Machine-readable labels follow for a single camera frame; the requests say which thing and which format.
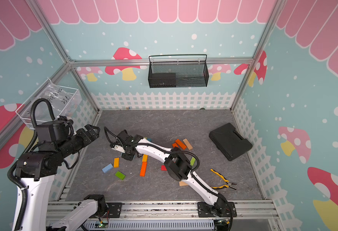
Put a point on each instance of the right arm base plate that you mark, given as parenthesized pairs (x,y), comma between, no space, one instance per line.
(220,210)

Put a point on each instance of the tan flat block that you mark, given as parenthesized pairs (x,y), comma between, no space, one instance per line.
(181,183)

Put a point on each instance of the orange long block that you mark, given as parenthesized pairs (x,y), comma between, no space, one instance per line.
(143,169)

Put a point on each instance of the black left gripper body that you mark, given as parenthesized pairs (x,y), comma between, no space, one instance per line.
(84,137)

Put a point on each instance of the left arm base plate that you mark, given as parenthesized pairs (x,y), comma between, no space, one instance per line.
(113,209)

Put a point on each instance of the yellow-orange long block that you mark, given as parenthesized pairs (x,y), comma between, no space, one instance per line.
(145,158)

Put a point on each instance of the small orange-yellow block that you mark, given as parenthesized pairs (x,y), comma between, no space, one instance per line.
(116,162)

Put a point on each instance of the yellow black pliers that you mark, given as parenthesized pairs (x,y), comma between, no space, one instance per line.
(227,183)

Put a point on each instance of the green block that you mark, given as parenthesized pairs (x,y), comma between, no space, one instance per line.
(120,175)

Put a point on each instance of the yellow-green flat block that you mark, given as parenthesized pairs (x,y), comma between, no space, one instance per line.
(192,162)

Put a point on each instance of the black box in basket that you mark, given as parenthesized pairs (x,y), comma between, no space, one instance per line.
(162,80)

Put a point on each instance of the black wire mesh basket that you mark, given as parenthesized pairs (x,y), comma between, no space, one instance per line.
(190,69)

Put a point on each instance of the green circuit board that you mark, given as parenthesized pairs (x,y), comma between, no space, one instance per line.
(102,224)

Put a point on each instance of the clear plastic wall bin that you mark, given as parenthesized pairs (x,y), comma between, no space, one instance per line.
(64,101)

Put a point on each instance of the tan long block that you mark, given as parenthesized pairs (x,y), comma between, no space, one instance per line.
(187,144)

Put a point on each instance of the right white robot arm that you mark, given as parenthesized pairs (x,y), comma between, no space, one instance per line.
(181,166)

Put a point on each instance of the black plastic tool case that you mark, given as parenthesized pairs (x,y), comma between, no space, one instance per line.
(230,142)

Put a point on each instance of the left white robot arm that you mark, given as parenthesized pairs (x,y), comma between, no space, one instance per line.
(33,173)

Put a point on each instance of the light blue block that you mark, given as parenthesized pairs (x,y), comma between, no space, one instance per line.
(107,168)

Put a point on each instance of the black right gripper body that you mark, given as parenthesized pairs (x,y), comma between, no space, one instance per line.
(126,155)

